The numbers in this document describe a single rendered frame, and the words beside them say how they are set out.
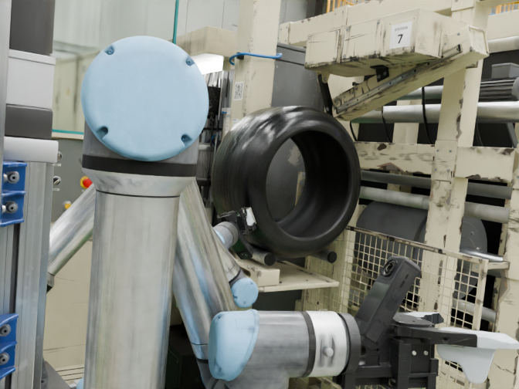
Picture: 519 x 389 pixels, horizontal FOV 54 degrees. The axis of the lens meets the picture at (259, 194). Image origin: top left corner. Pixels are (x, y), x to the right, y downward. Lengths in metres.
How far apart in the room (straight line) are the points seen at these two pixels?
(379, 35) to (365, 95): 0.29
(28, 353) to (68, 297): 1.39
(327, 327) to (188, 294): 0.19
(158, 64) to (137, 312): 0.24
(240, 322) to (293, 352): 0.07
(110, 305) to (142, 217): 0.09
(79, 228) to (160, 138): 0.82
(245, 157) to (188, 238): 1.07
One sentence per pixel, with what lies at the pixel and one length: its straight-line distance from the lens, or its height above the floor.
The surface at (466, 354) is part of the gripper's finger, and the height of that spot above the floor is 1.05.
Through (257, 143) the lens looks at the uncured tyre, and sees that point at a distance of 1.72.
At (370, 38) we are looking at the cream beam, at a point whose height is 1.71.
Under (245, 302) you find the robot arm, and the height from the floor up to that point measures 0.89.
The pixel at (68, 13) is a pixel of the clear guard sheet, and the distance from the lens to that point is 2.25.
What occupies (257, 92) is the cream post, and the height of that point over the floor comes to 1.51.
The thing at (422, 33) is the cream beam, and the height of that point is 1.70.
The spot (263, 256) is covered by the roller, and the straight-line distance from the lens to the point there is 1.78.
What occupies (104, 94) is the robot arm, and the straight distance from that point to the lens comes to 0.48.
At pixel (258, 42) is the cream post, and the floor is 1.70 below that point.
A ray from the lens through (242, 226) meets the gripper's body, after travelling 1.56.
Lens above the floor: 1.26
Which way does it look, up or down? 5 degrees down
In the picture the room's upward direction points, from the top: 5 degrees clockwise
